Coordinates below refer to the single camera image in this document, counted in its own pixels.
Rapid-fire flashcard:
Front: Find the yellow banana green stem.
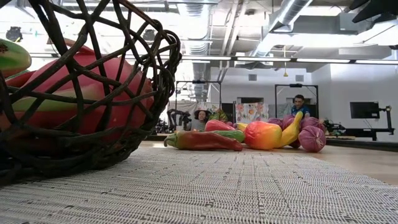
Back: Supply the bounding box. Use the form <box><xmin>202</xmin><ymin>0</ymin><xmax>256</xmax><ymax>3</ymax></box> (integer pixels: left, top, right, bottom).
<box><xmin>276</xmin><ymin>111</ymin><xmax>304</xmax><ymax>149</ymax></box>

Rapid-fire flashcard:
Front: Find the orange red mango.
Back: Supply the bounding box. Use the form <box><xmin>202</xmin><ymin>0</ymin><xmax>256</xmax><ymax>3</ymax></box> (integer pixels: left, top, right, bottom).
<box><xmin>244</xmin><ymin>120</ymin><xmax>284</xmax><ymax>151</ymax></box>

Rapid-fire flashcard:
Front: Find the purple grape bunch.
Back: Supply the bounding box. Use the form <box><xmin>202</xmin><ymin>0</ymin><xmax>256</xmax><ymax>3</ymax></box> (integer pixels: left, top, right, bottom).
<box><xmin>208</xmin><ymin>109</ymin><xmax>239</xmax><ymax>129</ymax></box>

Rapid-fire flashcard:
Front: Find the green cucumber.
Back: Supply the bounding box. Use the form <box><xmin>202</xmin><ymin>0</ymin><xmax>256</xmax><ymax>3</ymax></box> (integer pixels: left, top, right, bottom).
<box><xmin>211</xmin><ymin>129</ymin><xmax>246</xmax><ymax>143</ymax></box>

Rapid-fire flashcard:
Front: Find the red plastic vegetable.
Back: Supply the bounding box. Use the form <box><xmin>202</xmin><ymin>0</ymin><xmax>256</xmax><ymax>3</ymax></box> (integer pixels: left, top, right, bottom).
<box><xmin>204</xmin><ymin>119</ymin><xmax>236</xmax><ymax>133</ymax></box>

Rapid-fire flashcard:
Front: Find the red chili pepper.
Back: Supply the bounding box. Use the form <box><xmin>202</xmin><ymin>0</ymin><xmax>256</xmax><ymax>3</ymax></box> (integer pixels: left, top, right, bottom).
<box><xmin>164</xmin><ymin>130</ymin><xmax>244</xmax><ymax>152</ymax></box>

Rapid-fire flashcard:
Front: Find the red dragon fruit toy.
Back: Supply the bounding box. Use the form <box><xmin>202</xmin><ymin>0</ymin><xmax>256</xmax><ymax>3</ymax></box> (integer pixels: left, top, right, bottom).
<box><xmin>6</xmin><ymin>39</ymin><xmax>155</xmax><ymax>116</ymax></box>

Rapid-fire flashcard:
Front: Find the red round fruit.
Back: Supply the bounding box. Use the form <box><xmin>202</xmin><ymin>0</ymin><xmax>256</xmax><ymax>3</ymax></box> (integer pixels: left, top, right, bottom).
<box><xmin>0</xmin><ymin>107</ymin><xmax>153</xmax><ymax>144</ymax></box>

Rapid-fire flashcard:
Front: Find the green pear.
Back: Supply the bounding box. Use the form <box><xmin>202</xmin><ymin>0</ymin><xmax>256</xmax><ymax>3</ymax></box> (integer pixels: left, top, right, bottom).
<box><xmin>0</xmin><ymin>38</ymin><xmax>32</xmax><ymax>78</ymax></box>

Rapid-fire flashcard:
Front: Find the dark wicker basket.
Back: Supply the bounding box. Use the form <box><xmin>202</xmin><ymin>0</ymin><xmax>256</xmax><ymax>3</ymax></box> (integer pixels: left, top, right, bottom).
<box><xmin>0</xmin><ymin>0</ymin><xmax>183</xmax><ymax>187</ymax></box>

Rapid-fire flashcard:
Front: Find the ceiling strip light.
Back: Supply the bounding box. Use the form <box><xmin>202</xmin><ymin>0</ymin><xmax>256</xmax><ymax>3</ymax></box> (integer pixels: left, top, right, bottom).
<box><xmin>296</xmin><ymin>57</ymin><xmax>351</xmax><ymax>64</ymax></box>
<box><xmin>236</xmin><ymin>56</ymin><xmax>292</xmax><ymax>62</ymax></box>
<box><xmin>182</xmin><ymin>55</ymin><xmax>233</xmax><ymax>61</ymax></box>
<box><xmin>355</xmin><ymin>59</ymin><xmax>398</xmax><ymax>65</ymax></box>

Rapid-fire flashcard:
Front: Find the black monitor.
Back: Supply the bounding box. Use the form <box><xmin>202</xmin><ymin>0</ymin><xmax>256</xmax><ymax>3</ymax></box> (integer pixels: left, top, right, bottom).
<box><xmin>349</xmin><ymin>101</ymin><xmax>381</xmax><ymax>119</ymax></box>

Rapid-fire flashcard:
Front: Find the black monitor stand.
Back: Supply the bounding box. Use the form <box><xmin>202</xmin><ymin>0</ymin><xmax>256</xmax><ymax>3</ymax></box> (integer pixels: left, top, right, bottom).
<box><xmin>341</xmin><ymin>105</ymin><xmax>396</xmax><ymax>141</ymax></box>

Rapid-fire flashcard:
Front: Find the person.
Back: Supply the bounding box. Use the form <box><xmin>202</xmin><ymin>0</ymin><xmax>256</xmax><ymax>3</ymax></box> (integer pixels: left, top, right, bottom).
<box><xmin>190</xmin><ymin>109</ymin><xmax>213</xmax><ymax>132</ymax></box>
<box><xmin>290</xmin><ymin>94</ymin><xmax>312</xmax><ymax>118</ymax></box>

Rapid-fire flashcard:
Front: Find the floral cloth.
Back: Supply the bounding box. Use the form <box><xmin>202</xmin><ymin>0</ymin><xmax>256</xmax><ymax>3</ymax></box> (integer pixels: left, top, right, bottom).
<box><xmin>235</xmin><ymin>102</ymin><xmax>270</xmax><ymax>124</ymax></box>

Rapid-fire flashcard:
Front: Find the white cloth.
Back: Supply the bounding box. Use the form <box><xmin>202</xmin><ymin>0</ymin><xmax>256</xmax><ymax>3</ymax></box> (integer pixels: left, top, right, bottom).
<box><xmin>169</xmin><ymin>101</ymin><xmax>200</xmax><ymax>113</ymax></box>

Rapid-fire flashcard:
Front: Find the grey woven placemat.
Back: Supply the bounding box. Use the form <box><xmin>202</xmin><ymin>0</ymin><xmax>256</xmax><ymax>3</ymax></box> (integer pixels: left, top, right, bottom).
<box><xmin>0</xmin><ymin>146</ymin><xmax>398</xmax><ymax>224</ymax></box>

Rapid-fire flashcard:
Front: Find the large silver ceiling duct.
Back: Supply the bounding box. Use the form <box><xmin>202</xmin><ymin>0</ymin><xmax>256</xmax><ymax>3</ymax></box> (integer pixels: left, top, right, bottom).
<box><xmin>248</xmin><ymin>0</ymin><xmax>313</xmax><ymax>58</ymax></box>

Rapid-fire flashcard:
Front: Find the yellow hanging cord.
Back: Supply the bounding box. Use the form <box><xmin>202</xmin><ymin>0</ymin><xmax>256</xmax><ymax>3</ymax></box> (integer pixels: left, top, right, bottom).
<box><xmin>282</xmin><ymin>45</ymin><xmax>289</xmax><ymax>78</ymax></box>

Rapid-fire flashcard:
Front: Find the black metal frame rig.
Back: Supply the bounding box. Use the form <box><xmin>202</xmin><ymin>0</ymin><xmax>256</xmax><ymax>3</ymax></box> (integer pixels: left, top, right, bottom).
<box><xmin>274</xmin><ymin>83</ymin><xmax>320</xmax><ymax>119</ymax></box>

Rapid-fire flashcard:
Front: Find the silver spiral ceiling duct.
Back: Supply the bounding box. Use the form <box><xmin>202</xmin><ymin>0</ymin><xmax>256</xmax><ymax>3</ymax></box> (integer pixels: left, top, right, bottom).
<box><xmin>177</xmin><ymin>2</ymin><xmax>214</xmax><ymax>102</ymax></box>

